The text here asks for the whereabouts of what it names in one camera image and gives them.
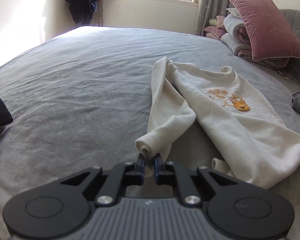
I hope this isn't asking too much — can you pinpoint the large pink pillow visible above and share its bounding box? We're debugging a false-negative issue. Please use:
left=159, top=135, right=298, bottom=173
left=229, top=0, right=300, bottom=62

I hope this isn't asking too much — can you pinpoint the bed with grey sheet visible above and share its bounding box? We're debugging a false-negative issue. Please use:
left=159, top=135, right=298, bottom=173
left=0, top=26, right=300, bottom=240

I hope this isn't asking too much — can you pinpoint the grey padded headboard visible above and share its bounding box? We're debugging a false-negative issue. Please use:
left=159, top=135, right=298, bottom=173
left=279, top=9, right=300, bottom=98

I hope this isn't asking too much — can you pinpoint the white printed sweatshirt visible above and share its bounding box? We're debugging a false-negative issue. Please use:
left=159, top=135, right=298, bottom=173
left=135, top=57, right=300, bottom=189

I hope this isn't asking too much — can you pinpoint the folded grey quilt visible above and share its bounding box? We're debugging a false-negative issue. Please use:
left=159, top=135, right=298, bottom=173
left=220, top=8, right=290, bottom=68

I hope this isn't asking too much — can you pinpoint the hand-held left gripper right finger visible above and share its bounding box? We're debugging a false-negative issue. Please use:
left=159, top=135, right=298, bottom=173
left=153, top=155, right=237, bottom=207

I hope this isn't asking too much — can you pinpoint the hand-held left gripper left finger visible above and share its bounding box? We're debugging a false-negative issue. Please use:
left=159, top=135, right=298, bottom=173
left=61, top=154, right=146, bottom=207

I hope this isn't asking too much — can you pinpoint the small pink pillow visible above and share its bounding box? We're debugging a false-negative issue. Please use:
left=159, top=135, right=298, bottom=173
left=204, top=15, right=227, bottom=40

